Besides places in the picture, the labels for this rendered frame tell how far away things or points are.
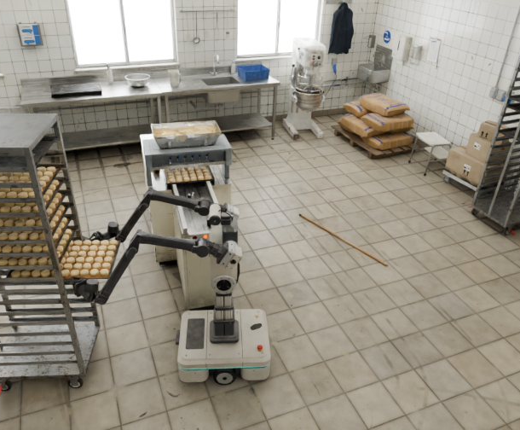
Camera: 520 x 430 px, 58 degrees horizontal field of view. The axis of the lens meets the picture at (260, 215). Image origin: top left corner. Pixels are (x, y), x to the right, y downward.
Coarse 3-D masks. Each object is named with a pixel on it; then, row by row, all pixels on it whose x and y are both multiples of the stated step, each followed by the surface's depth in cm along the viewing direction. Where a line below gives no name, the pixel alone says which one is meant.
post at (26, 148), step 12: (36, 168) 238; (36, 180) 238; (36, 192) 242; (48, 228) 254; (48, 240) 258; (60, 276) 272; (60, 288) 276; (72, 324) 293; (72, 336) 298; (84, 372) 318
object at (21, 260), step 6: (66, 234) 300; (66, 240) 296; (60, 246) 287; (60, 252) 285; (0, 258) 278; (6, 258) 277; (12, 258) 279; (18, 258) 278; (24, 258) 278; (30, 258) 279; (36, 258) 279; (42, 258) 277; (48, 258) 280; (60, 258) 280; (0, 264) 272; (6, 264) 273; (12, 264) 272; (18, 264) 274; (24, 264) 273; (30, 264) 274; (36, 264) 274
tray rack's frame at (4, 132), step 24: (0, 120) 257; (24, 120) 259; (48, 120) 260; (0, 144) 231; (24, 144) 231; (0, 288) 330; (24, 336) 343; (48, 336) 344; (96, 336) 348; (0, 360) 324; (24, 360) 325; (48, 360) 326; (72, 384) 320
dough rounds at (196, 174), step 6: (174, 168) 415; (180, 168) 419; (198, 168) 416; (204, 168) 416; (168, 174) 404; (174, 174) 409; (180, 174) 407; (186, 174) 405; (192, 174) 406; (198, 174) 406; (204, 174) 411; (210, 174) 411; (168, 180) 399; (174, 180) 395; (180, 180) 396; (186, 180) 397; (192, 180) 400
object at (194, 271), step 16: (208, 192) 396; (176, 208) 372; (176, 224) 381; (192, 224) 353; (208, 224) 351; (176, 256) 428; (192, 256) 355; (208, 256) 359; (192, 272) 363; (208, 272) 368; (192, 288) 372; (208, 288) 376; (192, 304) 380; (208, 304) 385
